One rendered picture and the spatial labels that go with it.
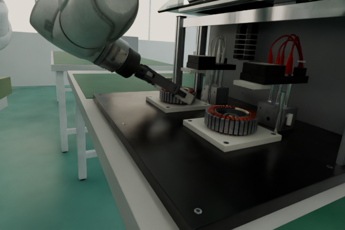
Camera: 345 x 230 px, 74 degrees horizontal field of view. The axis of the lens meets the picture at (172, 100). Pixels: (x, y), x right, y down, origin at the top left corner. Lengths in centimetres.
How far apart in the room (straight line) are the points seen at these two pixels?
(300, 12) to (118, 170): 44
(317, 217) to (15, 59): 504
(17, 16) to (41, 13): 456
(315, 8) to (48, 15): 51
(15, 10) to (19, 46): 63
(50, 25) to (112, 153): 28
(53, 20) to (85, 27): 15
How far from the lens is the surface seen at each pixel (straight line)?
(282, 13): 56
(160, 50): 558
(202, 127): 49
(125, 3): 38
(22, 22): 510
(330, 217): 38
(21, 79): 517
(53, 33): 54
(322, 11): 51
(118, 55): 57
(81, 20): 39
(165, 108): 61
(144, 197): 34
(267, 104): 60
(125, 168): 40
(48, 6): 54
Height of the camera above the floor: 95
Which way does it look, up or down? 14 degrees down
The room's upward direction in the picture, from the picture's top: 4 degrees clockwise
